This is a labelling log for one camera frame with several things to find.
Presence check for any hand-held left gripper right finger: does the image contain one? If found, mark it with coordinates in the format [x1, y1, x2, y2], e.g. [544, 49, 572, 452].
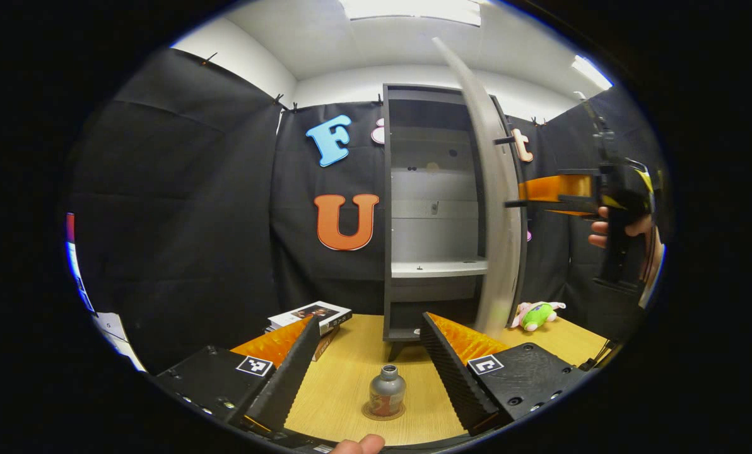
[419, 311, 586, 437]

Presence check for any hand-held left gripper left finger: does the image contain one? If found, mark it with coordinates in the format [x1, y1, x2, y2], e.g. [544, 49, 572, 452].
[155, 313, 321, 442]

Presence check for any grey bottle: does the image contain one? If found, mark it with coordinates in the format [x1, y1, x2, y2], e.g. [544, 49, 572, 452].
[368, 364, 407, 418]

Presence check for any round brown coaster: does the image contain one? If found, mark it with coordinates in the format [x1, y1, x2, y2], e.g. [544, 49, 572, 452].
[361, 404, 407, 422]

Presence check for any beige cabinet door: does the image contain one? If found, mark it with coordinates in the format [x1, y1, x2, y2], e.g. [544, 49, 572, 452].
[432, 37, 529, 338]

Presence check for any pink green plush toy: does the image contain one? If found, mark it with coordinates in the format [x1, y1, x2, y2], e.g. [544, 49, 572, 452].
[510, 301, 567, 332]

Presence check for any small ceiling light panel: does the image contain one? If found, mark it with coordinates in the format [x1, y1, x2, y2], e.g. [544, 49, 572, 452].
[570, 55, 613, 91]

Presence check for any white paper sheet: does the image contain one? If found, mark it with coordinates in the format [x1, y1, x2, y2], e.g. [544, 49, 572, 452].
[94, 311, 146, 373]

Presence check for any black backdrop cloth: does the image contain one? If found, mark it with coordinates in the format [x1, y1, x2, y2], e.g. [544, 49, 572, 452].
[67, 47, 667, 373]

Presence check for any long ceiling light panel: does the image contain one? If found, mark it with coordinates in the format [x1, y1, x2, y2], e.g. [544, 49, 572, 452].
[338, 0, 483, 27]

